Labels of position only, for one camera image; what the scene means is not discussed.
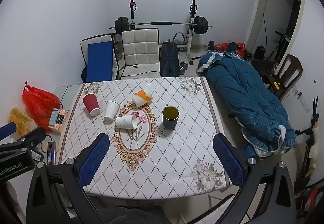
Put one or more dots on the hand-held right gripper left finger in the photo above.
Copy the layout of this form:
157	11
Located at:
93	162

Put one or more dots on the brown wooden chair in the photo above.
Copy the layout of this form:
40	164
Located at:
291	69

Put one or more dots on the red paper cup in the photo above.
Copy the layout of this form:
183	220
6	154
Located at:
91	103

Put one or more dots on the smartphone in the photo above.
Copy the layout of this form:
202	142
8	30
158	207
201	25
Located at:
54	117

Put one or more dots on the black speaker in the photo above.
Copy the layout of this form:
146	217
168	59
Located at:
259	52

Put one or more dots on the yellow plastic bag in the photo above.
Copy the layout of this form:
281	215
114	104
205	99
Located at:
20	121

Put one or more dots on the red plastic bag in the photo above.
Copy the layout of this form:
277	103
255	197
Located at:
38	102

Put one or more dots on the white barbell rack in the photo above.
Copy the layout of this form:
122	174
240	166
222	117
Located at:
191	36

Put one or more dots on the white padded chair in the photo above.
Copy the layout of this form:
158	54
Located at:
140	49
115	47

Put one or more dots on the orange patterned box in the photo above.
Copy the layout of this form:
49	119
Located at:
62	120

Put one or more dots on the barbell with black plates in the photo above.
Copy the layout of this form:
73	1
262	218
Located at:
162	23

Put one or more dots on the floral diamond pattern tablecloth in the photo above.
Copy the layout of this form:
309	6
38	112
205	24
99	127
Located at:
177	153

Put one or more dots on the blue quilted blanket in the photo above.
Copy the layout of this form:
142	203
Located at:
243	97

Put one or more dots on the metal dumbbell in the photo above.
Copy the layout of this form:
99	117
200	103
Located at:
185	68

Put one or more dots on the dark metal cup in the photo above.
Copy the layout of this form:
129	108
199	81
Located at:
170	119

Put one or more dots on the black padded bench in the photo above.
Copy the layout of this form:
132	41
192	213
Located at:
169	60

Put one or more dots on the white door frame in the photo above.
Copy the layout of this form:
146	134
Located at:
259	11

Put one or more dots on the person's dark clothing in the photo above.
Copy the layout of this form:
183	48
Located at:
134	215

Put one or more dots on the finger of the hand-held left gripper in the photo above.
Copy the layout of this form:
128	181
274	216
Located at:
31	136
7	131

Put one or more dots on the blue flat board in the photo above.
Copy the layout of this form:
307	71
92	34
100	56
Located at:
99	60

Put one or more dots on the orange and white paper cup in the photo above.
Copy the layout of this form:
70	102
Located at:
143	96

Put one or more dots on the black tripod stand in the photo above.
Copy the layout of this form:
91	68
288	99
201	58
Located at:
310	128

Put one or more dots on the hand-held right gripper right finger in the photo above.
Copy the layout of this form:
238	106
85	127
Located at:
229	163

